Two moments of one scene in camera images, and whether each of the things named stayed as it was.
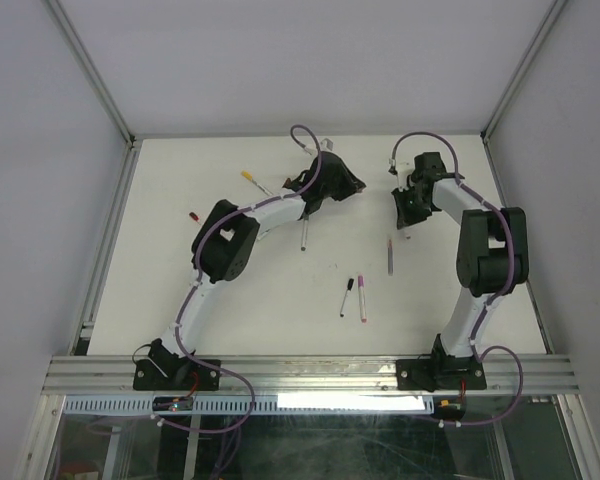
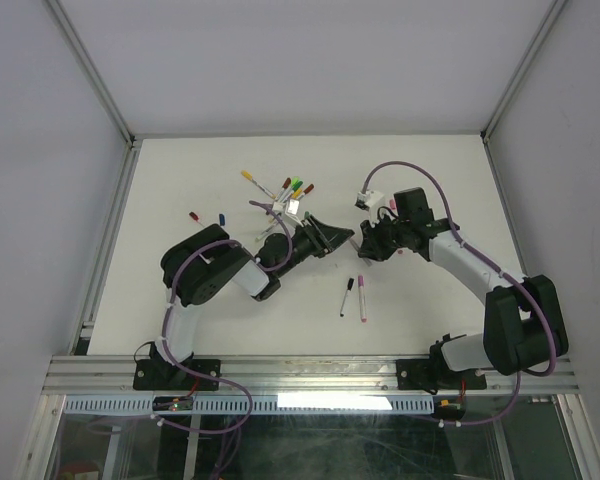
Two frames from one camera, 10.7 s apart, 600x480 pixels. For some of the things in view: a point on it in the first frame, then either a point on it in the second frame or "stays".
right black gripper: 404,216 → 370,247
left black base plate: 176,375 stays
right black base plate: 441,374 stays
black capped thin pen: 349,289 stays
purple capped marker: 362,299 stays
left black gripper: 351,184 → 324,239
